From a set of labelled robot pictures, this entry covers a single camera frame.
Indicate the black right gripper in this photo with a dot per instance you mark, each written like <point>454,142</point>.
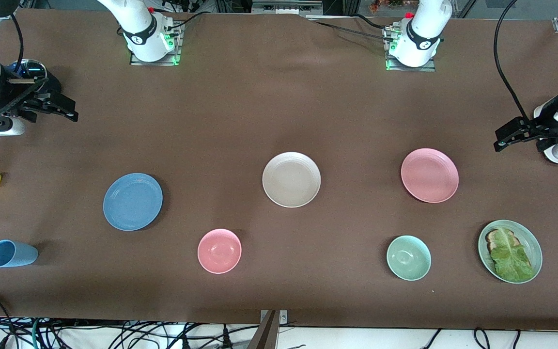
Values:
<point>17,99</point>

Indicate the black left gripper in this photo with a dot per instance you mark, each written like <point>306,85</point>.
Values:
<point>544,121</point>

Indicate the pink plate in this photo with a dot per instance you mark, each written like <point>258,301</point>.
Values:
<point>429,175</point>

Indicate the blue plate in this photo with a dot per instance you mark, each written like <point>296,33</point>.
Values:
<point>132,201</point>

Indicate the dark blue saucepan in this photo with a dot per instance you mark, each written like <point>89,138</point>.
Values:
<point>52,83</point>

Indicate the glass lid blue knob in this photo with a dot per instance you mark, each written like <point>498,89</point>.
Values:
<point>34,68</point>

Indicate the green plate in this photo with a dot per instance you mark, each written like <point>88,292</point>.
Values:
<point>527,237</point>

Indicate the toasted bread slice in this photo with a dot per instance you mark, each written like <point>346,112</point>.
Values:
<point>491,237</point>

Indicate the green lettuce leaf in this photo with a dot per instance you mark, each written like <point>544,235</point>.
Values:
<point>509,259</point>

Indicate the blue cup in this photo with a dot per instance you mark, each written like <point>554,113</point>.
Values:
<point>12,253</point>

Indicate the green bowl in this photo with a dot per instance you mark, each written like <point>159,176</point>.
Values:
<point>409,258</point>

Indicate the pink bowl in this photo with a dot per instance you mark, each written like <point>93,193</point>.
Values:
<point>219,251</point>

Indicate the brown table mat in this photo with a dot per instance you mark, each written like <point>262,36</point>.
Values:
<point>279,97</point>

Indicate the beige plate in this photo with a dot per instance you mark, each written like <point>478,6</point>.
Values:
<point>291,179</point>

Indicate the grey metal box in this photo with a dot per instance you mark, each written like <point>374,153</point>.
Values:
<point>286,6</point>

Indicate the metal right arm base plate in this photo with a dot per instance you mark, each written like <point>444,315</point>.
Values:
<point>138,63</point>

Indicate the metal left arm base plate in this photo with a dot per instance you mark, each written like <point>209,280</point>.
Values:
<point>426,69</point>

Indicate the metal table bracket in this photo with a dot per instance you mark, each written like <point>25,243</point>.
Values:
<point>284,317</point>

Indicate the dark metal post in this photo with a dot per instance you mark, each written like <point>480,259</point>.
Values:
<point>265,334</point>

